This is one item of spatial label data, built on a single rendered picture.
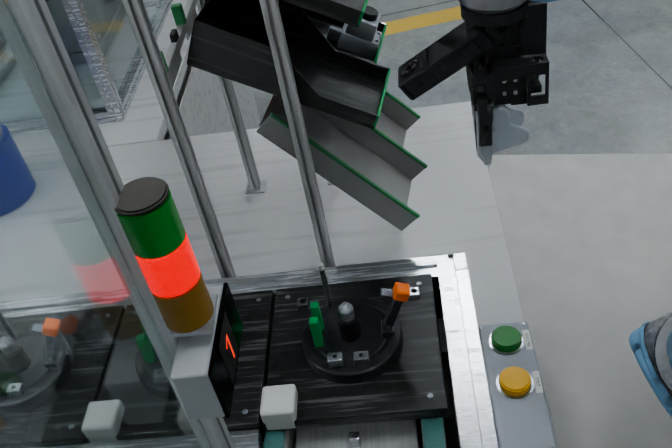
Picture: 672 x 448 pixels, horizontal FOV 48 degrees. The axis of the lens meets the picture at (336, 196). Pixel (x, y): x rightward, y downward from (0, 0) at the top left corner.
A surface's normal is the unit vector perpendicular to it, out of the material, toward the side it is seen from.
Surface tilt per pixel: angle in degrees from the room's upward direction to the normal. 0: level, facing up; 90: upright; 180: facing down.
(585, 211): 0
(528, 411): 0
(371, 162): 45
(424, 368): 0
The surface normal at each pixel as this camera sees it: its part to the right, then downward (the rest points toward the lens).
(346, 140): 0.58, -0.55
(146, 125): -0.15, -0.77
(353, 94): 0.27, -0.70
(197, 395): -0.01, 0.63
